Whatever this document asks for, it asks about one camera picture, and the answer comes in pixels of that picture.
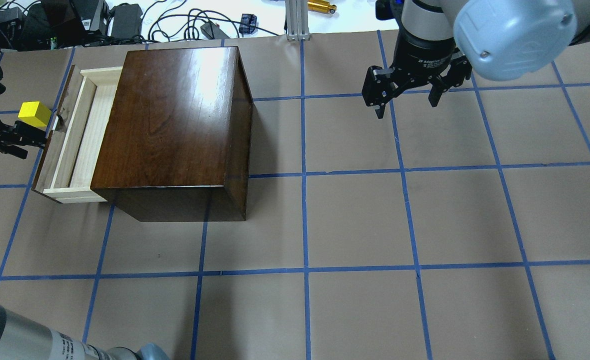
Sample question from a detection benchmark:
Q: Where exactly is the yellow cube block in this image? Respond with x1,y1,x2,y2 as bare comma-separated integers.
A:
17,101,52,129

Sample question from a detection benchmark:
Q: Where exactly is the dark wooden cabinet box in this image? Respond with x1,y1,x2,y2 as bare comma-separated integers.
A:
90,47,254,223

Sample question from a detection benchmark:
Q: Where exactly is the gold cylindrical tool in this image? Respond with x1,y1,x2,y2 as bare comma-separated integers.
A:
307,0,337,14

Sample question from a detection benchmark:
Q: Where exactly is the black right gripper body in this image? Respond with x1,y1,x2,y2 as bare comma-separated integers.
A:
391,30,462,89

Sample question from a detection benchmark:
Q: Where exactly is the light wooden drawer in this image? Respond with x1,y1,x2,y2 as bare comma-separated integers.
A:
31,65,122,204

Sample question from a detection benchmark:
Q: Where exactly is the small blue black device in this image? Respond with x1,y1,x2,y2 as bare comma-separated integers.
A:
238,13,257,35

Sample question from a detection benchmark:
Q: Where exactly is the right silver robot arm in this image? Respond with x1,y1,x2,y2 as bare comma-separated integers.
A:
361,0,590,119

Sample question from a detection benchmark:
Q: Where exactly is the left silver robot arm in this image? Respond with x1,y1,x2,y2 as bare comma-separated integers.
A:
0,119,169,360

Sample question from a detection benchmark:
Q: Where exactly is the aluminium frame post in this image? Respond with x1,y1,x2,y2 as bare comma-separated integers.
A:
285,0,311,42

